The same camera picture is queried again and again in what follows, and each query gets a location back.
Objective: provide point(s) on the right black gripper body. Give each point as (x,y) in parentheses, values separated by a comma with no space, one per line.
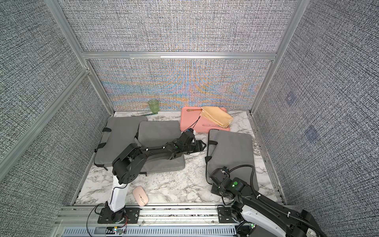
(215,174)

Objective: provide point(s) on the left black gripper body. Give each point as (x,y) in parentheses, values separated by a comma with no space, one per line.
(193,147)

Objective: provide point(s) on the grey laptop bag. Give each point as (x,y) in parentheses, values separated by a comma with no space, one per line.
(158,133)
(227,149)
(118,133)

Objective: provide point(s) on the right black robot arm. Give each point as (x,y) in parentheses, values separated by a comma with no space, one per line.
(250,206)

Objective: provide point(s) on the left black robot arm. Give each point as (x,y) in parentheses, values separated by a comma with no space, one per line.
(128,165)

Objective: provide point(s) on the pink laptop sleeve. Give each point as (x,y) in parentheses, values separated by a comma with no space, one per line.
(191,118)

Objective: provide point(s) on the pink computer mouse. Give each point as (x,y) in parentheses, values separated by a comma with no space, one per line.
(140,196)

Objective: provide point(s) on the folded yellow cloth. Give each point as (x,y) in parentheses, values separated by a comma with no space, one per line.
(217,116)

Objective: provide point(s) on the green glass cup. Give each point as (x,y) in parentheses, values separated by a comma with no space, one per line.
(154,106)

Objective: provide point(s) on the green pen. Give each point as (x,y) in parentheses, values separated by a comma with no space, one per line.
(142,114)

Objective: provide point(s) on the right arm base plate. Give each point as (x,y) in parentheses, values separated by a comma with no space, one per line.
(225,214)

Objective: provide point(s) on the aluminium front rail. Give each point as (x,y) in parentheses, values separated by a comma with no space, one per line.
(156,220)

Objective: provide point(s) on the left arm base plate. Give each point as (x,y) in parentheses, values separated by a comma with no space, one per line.
(130,214)

